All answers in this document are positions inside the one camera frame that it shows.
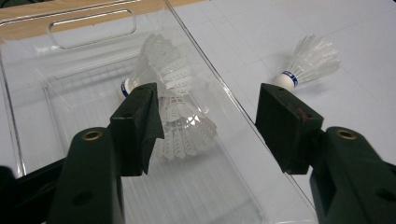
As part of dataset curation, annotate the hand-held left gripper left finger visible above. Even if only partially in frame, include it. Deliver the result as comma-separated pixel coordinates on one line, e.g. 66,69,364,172
46,82,165,224

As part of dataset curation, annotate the clear plastic tray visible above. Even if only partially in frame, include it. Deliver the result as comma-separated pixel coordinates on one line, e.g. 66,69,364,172
0,0,318,224

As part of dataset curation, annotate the white feather shuttlecock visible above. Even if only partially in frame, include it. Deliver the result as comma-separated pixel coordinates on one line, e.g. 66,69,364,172
274,35,341,91
118,33,194,101
152,90,219,161

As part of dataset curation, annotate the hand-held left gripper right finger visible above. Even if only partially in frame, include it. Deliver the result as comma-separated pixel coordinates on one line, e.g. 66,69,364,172
255,83,396,224

